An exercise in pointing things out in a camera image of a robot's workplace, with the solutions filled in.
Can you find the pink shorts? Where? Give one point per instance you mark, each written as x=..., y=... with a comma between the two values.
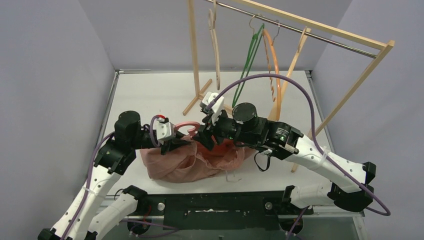
x=193, y=162

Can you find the beige wooden hanger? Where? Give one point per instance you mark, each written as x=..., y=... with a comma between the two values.
x=212, y=15
x=302, y=40

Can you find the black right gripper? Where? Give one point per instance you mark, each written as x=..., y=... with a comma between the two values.
x=204, y=135

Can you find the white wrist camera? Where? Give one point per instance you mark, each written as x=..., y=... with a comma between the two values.
x=212, y=106
x=163, y=126

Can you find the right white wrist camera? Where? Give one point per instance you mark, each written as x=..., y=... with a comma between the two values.
x=212, y=106

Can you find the white shorts drawstring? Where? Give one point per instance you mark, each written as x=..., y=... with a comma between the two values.
x=232, y=177

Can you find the black metal base frame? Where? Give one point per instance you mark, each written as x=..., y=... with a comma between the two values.
x=268, y=210

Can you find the orange plastic hanger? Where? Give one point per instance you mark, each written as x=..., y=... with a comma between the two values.
x=273, y=68

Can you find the beige wooden hanger right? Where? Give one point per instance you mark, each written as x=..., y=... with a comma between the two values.
x=302, y=40

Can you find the wooden clothes rack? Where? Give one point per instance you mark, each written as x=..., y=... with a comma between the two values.
x=384, y=48

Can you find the green plastic hanger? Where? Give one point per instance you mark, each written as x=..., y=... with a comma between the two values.
x=251, y=54

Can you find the beige wooden hanger left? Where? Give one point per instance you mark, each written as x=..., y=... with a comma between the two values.
x=212, y=15

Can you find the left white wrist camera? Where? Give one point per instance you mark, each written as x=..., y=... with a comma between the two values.
x=163, y=126

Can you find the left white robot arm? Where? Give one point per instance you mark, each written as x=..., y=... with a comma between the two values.
x=110, y=160

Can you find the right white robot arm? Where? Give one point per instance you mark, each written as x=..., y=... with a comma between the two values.
x=347, y=185

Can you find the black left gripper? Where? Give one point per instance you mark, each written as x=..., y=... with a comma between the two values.
x=166, y=144

